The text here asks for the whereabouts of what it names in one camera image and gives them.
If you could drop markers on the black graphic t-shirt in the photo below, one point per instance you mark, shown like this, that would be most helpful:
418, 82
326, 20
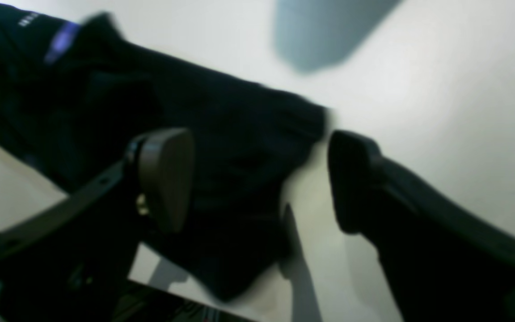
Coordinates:
73, 97

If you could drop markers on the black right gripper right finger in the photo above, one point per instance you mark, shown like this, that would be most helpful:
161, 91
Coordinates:
442, 263

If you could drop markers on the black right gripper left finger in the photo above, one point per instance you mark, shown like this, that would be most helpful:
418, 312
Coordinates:
69, 262

